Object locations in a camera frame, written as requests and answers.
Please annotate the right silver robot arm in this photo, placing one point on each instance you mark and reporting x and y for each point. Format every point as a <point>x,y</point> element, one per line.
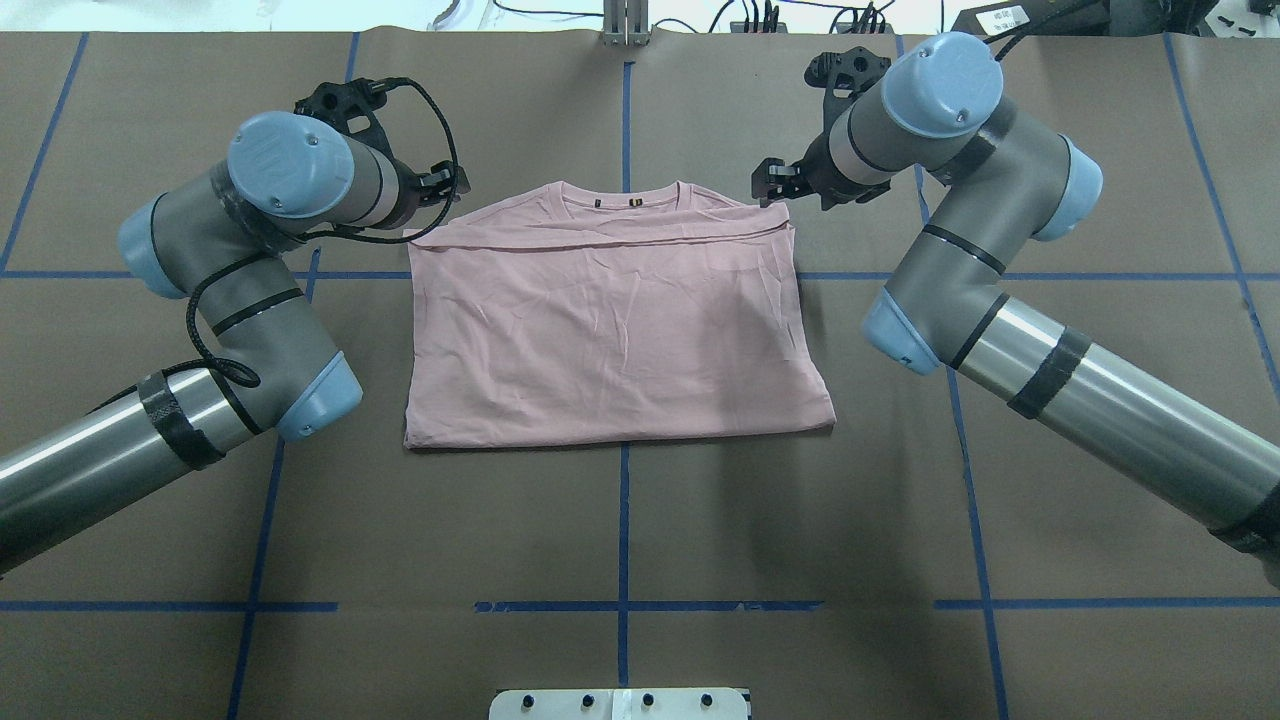
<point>941,108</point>

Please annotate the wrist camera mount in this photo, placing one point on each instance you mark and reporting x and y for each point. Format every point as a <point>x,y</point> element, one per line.
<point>844,78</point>
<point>351,108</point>

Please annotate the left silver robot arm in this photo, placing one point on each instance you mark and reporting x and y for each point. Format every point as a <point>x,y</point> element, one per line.
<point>264,361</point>

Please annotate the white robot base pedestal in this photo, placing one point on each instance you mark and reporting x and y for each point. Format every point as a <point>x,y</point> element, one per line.
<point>623,703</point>

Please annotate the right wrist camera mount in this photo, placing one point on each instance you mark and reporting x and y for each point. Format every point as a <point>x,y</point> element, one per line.
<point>844,78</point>

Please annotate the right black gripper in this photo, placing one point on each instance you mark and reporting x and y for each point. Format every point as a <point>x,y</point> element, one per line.
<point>818,171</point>

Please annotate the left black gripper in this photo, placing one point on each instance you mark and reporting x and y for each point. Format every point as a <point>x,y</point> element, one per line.
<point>418,197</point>

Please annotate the pink Snoopy t-shirt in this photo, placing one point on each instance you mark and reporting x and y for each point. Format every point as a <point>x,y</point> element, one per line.
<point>567,317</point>

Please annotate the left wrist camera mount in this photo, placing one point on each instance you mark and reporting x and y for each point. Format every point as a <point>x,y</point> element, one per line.
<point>351,108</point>

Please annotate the black device top right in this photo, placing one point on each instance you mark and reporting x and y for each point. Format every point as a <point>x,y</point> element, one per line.
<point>1083,18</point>

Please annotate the aluminium frame post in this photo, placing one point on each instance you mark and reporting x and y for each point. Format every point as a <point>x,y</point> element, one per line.
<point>626,23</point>

